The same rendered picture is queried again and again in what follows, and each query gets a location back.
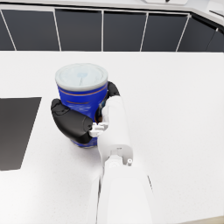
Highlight blue can with silver lid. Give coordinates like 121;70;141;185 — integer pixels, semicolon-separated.
54;62;109;149

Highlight dark grey square mat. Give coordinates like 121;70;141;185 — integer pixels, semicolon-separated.
0;96;43;172

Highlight dark cabinet panels with white frame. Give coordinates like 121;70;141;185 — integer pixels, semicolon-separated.
0;7;224;53

